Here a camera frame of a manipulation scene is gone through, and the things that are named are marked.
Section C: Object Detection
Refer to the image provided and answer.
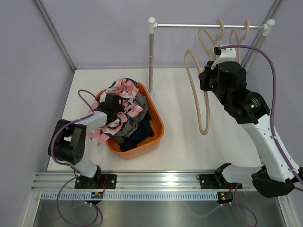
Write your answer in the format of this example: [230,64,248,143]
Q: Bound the pink shark print shorts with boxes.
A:
[88,78,143,145]

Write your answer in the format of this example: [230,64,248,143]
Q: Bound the grey fabric shorts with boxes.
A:
[111,92,149,143]

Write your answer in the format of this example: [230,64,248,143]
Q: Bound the beige hanger of grey shorts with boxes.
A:
[197,19,225,61]

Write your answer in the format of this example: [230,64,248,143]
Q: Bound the navy blue mesh shorts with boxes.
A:
[119,112,154,152]

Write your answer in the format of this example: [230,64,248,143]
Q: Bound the beige hanger of navy shorts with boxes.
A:
[229,19,250,64]

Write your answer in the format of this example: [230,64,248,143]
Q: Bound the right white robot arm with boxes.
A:
[198,61,303,198]

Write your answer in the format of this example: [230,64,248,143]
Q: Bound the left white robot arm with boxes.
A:
[48,94,124,189]

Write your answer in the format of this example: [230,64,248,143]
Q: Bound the orange plastic laundry basket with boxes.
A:
[106,82,164,159]

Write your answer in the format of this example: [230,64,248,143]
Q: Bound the metal clothes rack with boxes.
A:
[148,17,276,95]

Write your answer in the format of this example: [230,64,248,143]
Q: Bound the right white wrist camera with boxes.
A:
[211,44,237,69]

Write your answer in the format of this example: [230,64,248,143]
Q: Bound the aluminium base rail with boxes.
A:
[32,171,266,190]

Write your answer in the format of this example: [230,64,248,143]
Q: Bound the white slotted cable duct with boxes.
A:
[41,191,219,201]

